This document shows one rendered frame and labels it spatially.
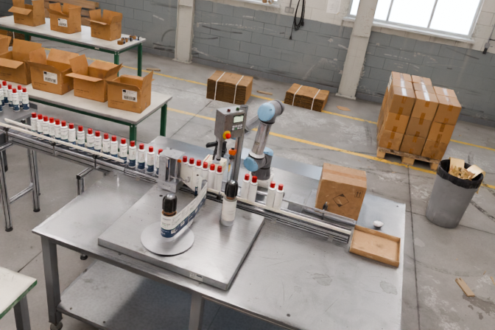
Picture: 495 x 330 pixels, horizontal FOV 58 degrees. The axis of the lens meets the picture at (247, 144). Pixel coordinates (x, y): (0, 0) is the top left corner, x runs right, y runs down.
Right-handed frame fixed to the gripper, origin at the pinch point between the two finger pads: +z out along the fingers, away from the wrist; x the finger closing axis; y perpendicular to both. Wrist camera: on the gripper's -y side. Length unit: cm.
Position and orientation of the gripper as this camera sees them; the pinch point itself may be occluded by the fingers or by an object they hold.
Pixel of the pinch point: (214, 162)
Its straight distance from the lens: 348.0
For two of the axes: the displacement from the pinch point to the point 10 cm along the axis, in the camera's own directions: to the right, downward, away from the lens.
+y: 9.5, 2.6, -1.9
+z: -1.5, 8.8, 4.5
